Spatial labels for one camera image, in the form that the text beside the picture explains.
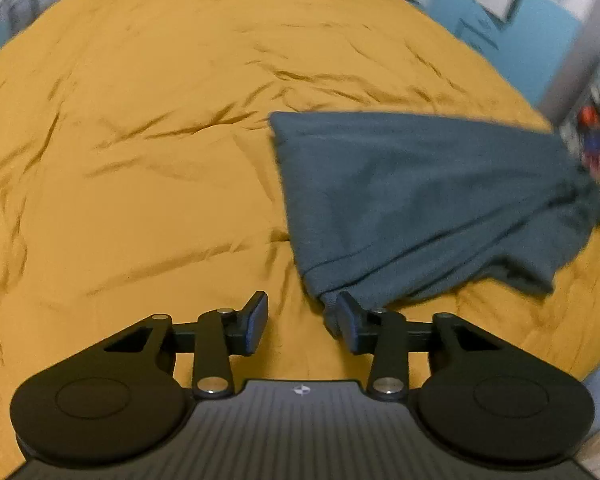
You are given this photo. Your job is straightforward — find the dark teal grey pants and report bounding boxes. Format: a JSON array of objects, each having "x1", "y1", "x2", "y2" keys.
[{"x1": 268, "y1": 112, "x2": 600, "y2": 334}]

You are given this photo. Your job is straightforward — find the mustard yellow quilt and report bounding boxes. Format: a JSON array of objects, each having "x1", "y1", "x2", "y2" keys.
[{"x1": 0, "y1": 0, "x2": 600, "y2": 480}]

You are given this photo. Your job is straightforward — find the blue white wardrobe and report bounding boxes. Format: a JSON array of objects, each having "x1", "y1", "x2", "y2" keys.
[{"x1": 426, "y1": 0, "x2": 595, "y2": 105}]

